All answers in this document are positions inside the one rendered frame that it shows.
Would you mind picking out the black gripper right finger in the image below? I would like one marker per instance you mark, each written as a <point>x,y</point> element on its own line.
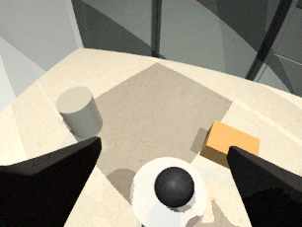
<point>271,195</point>

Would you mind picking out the cream cylinder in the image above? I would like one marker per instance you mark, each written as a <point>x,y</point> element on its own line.
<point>79,110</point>

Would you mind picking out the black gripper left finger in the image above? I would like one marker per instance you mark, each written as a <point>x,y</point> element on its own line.
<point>42,192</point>

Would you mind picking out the orange rectangular block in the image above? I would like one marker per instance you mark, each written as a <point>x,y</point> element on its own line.
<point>220,137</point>

